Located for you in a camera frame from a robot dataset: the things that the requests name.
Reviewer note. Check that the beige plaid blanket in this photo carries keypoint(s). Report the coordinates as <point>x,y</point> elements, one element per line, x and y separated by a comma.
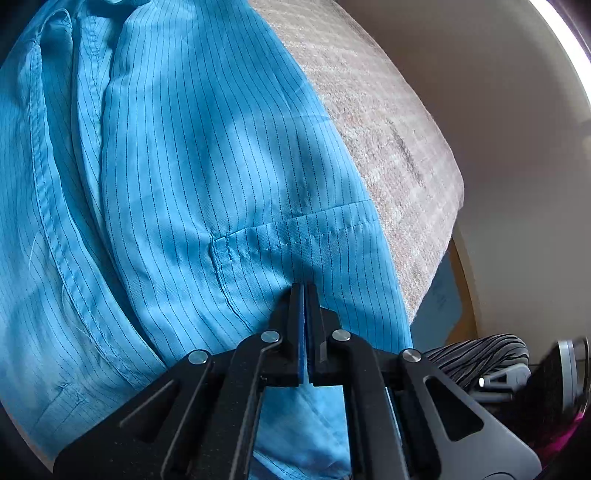
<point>392,138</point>

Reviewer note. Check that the wooden bed frame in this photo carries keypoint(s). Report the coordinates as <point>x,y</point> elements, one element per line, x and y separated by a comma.
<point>464,295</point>

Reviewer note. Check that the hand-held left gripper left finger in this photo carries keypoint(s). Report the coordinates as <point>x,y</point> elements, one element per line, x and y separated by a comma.
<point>295,323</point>

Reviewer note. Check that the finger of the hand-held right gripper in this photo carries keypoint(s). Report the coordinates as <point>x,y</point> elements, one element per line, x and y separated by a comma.
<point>501,381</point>

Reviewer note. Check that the person's right forearm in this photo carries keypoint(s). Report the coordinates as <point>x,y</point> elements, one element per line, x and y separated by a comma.
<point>565,434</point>

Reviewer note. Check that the person's leg in striped pants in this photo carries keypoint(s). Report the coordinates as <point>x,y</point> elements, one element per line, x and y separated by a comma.
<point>475,353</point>

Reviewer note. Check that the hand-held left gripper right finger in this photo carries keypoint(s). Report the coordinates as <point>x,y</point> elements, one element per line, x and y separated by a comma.
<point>314,323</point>

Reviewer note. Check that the light blue sheet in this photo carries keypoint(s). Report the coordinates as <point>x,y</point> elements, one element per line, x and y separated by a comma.
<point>443,300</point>

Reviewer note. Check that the light blue pinstriped coat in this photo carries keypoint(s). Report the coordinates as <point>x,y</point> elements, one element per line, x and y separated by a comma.
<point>184,161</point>

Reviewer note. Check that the window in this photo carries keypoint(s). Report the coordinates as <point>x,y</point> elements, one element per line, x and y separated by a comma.
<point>565,41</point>

